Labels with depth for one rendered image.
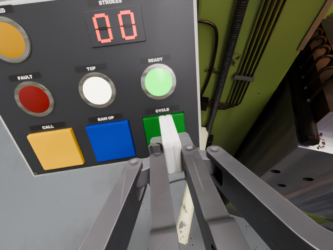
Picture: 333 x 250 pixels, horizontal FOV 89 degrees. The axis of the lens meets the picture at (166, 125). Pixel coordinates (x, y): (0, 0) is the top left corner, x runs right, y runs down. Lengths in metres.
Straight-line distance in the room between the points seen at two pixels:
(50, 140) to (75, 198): 1.16
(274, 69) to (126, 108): 0.42
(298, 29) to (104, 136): 0.47
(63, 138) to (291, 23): 0.52
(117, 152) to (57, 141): 0.10
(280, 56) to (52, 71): 0.51
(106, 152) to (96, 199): 1.10
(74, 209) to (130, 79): 1.28
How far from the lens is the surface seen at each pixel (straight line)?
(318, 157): 0.54
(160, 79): 0.28
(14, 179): 1.86
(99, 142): 0.33
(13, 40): 0.34
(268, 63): 0.56
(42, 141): 0.37
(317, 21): 0.52
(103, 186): 1.43
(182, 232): 0.63
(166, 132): 0.16
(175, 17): 0.29
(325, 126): 0.54
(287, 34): 0.52
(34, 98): 0.34
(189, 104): 0.31
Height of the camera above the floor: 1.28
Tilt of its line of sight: 55 degrees down
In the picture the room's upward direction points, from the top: 5 degrees counter-clockwise
